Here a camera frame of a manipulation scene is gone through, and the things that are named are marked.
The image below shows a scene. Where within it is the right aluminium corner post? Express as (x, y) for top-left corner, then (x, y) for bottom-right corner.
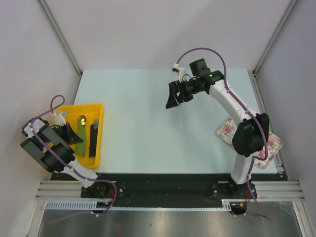
(252, 0), (300, 76)

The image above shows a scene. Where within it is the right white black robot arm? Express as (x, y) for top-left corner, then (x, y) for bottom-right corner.
(165, 59), (269, 198)

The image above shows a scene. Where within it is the floral patterned tray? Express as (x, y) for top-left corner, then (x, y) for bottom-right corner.
(216, 118), (283, 169)

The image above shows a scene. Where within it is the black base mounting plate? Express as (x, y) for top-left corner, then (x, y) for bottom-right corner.
(50, 172), (257, 208)

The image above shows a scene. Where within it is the left aluminium corner post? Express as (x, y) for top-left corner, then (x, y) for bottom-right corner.
(36, 0), (83, 78)

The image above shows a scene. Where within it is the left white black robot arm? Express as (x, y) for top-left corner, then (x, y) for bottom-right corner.
(20, 118), (109, 198)

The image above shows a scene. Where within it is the black strip in tray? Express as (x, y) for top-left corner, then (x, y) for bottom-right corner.
(89, 124), (98, 158)

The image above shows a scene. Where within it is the iridescent blue knife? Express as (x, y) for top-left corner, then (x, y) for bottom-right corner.
(92, 119), (99, 130)

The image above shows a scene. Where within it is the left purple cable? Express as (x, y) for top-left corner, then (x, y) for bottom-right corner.
(29, 95), (118, 224)

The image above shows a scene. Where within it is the green paper napkin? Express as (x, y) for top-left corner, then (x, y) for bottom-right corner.
(75, 117), (86, 157)

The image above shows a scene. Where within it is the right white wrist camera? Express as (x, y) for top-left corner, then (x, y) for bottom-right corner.
(172, 63), (187, 82)

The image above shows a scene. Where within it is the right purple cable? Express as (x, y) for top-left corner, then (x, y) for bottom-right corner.
(175, 46), (273, 221)

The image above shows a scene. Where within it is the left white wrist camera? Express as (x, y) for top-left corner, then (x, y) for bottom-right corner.
(51, 112), (68, 126)

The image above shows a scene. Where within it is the purple cable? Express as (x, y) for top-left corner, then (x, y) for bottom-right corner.
(29, 95), (118, 224)
(175, 46), (273, 221)

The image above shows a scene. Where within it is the yellow plastic tray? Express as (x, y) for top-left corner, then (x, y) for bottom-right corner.
(51, 103), (103, 169)

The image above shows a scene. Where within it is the aluminium frame rail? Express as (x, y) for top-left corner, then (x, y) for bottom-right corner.
(29, 181), (316, 237)

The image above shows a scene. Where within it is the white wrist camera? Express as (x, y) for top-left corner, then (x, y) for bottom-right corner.
(172, 63), (187, 82)
(51, 112), (68, 126)

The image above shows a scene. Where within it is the aluminium corner post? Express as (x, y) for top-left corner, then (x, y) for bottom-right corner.
(252, 0), (300, 76)
(36, 0), (83, 78)

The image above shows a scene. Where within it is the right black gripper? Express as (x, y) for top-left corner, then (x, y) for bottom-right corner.
(165, 79), (203, 110)

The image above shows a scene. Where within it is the white slotted cable duct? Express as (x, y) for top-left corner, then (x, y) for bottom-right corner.
(45, 200), (247, 213)

